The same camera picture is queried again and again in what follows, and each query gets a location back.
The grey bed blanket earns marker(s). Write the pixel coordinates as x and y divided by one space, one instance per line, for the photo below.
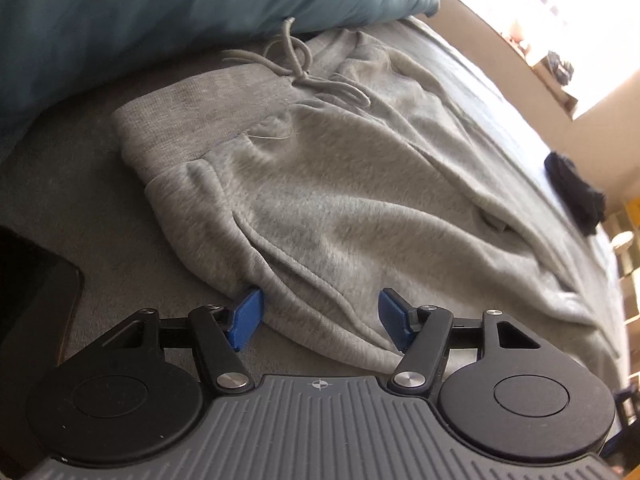
75 190

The black clothing pile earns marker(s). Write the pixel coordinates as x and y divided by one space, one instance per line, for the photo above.
575 190

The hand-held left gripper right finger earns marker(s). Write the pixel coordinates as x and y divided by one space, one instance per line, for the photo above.
395 317

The dark clothes in box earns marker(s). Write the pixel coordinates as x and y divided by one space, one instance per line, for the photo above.
559 66

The grey sweatpants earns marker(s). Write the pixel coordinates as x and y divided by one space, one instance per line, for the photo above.
350 200

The pink pot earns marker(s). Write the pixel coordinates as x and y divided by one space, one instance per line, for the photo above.
517 40

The teal pillow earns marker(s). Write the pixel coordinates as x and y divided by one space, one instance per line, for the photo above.
175 15

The black flat device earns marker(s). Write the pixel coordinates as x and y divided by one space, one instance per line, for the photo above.
35 290

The cardboard box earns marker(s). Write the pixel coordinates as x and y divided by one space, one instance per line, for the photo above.
560 85

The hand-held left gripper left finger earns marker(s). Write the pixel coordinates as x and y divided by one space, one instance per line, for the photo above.
247 312

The wooden shelf rack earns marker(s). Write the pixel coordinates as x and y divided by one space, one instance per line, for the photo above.
627 260

